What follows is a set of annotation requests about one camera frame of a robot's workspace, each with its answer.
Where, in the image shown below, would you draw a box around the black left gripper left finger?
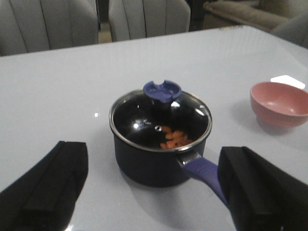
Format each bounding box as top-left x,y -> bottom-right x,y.
0,141 -> 89,231

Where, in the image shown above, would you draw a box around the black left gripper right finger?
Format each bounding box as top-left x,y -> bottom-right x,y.
218,147 -> 308,231

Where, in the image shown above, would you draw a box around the pink bowl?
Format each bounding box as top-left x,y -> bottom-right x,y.
250,82 -> 308,128

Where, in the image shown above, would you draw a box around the orange ham slices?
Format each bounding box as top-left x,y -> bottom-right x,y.
160,126 -> 193,149

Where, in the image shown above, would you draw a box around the glass pot lid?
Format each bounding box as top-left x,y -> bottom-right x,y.
109,80 -> 213,152

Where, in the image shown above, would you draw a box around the dark blue saucepan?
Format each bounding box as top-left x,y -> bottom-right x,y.
109,134 -> 229,209

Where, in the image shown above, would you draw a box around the grey chair at table end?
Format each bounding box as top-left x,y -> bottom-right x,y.
270,13 -> 308,49

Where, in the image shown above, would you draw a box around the left grey chair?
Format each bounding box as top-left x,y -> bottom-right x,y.
0,0 -> 99,56

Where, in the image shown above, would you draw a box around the beige sofa cushion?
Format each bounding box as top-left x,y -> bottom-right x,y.
203,0 -> 308,32

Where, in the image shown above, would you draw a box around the right grey chair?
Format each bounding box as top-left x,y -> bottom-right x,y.
108,0 -> 191,42

